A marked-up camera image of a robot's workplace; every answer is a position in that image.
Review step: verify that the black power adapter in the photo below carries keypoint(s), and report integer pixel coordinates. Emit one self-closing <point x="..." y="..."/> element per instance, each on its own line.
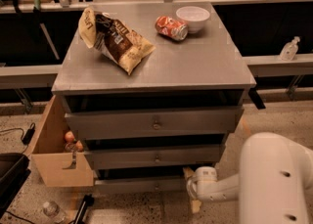
<point x="28" y="134"/>

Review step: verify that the grey drawer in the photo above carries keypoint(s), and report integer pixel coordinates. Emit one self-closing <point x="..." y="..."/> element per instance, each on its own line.
<point x="154" y="123"/>
<point x="144" y="179"/>
<point x="151" y="157"/>

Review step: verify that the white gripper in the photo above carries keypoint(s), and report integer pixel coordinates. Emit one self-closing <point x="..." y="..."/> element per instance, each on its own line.
<point x="200" y="182"/>

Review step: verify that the red apple upper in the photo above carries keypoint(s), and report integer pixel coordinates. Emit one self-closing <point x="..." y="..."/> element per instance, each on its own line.
<point x="69" y="137"/>

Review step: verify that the grey bottom drawer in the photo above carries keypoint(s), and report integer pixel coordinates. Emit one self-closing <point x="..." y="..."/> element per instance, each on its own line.
<point x="144" y="179"/>

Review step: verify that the red apple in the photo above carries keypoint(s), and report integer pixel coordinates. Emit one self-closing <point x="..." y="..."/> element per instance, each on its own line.
<point x="79" y="146"/>
<point x="69" y="137"/>

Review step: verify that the black clamp tool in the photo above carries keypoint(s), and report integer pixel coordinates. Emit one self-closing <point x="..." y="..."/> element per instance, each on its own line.
<point x="87" y="201"/>

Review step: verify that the grey drawer cabinet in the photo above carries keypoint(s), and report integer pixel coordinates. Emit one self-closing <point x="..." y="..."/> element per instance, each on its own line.
<point x="204" y="71"/>

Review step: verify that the clear sanitizer bottle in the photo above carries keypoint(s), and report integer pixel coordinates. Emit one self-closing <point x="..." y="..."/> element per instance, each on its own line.
<point x="290" y="49"/>

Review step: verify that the red apple lower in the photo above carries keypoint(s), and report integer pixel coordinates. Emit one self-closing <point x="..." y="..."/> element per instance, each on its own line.
<point x="79" y="146"/>

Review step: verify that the grey middle drawer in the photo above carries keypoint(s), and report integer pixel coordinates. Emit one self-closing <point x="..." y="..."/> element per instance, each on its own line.
<point x="151" y="157"/>

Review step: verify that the yellow brown chip bag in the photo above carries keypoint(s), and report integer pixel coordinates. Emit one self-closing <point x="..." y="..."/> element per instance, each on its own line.
<point x="114" y="39"/>

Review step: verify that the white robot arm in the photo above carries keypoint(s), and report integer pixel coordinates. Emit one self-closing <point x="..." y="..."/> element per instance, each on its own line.
<point x="274" y="177"/>

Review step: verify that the grey top drawer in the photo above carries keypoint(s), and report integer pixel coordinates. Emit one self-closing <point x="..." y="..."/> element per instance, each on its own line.
<point x="154" y="123"/>

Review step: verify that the clear plastic water bottle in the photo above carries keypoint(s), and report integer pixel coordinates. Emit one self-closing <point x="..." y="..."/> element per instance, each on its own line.
<point x="54" y="212"/>

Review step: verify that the red soda can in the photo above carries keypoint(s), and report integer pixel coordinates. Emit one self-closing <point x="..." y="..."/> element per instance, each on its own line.
<point x="171" y="28"/>

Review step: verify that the white bowl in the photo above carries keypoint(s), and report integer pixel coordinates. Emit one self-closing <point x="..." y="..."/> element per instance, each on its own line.
<point x="194" y="17"/>

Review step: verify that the black bin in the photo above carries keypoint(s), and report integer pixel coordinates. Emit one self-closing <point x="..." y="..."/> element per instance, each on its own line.
<point x="13" y="173"/>

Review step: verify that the wooden side box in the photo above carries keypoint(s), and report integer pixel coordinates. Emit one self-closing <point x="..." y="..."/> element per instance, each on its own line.
<point x="47" y="150"/>

